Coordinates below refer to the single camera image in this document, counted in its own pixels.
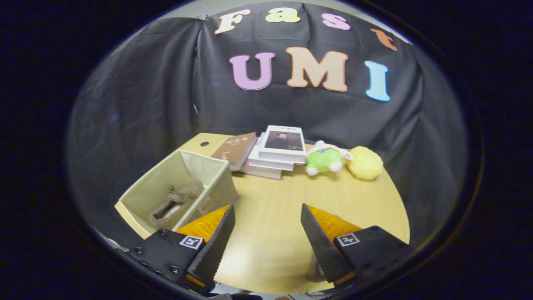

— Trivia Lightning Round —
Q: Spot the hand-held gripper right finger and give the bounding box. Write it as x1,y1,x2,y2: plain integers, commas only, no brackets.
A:
300,203,416,289

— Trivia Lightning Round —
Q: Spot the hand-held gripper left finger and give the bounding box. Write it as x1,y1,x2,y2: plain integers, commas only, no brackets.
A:
127,204,236,295

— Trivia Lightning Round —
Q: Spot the brown shoe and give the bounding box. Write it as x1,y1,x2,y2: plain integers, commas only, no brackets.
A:
305,254,328,283
149,180,205,229

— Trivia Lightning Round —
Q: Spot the beige fabric storage box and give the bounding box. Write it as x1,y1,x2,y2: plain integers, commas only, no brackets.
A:
114,149,239,240

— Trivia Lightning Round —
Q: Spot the green plush toy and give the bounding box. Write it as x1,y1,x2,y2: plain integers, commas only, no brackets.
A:
305,140,354,177

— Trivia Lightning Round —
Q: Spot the yellow plush toy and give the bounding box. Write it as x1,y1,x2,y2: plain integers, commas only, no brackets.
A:
346,146,384,181

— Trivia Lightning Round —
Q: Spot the thin pale book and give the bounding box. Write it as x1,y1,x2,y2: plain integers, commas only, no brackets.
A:
240,160,284,180

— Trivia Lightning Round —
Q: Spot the brown book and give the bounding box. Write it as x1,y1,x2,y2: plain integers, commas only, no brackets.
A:
211,132,258,172

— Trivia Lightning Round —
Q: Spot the white book with portrait cover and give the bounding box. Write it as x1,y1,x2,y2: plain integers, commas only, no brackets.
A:
258,125,308,164

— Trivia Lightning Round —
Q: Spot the black backdrop cloth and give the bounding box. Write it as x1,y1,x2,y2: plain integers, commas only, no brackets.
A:
67,2,469,246

